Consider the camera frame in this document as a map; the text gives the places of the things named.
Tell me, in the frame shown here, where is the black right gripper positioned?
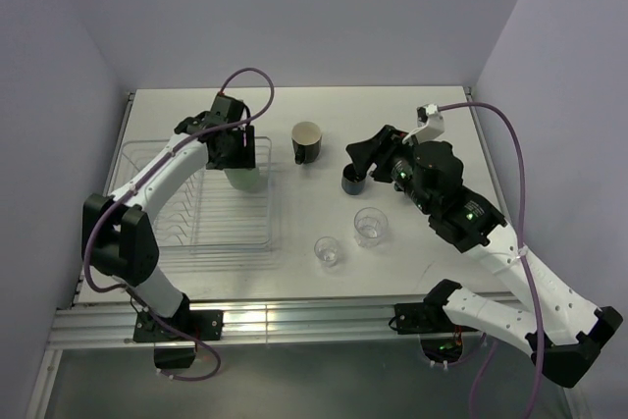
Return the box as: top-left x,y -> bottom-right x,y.
345,124 -> 435,214

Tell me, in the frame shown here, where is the light green plastic cup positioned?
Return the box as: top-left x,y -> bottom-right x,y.
224,168 -> 260,192

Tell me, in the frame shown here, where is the black mug cream interior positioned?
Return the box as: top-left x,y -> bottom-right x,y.
291,122 -> 323,165

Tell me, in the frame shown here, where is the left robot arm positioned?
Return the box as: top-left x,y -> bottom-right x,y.
81,92 -> 255,340

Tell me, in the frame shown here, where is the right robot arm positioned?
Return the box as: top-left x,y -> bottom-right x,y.
346,126 -> 623,389

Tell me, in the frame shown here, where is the dark blue mug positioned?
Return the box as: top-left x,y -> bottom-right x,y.
340,163 -> 366,196

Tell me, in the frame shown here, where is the large clear glass cup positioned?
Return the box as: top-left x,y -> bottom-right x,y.
353,207 -> 389,248

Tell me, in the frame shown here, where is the small clear glass cup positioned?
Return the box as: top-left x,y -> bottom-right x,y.
314,236 -> 341,267

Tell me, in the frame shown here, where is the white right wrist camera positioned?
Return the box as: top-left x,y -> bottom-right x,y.
402,104 -> 445,145

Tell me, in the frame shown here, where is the clear wire dish rack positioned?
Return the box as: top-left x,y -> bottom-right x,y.
110,136 -> 272,259

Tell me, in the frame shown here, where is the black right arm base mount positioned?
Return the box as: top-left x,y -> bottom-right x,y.
388,301 -> 477,335

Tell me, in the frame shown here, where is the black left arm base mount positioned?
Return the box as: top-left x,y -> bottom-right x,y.
132,307 -> 224,373

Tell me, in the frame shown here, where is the aluminium rail frame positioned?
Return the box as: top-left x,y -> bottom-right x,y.
48,298 -> 590,419

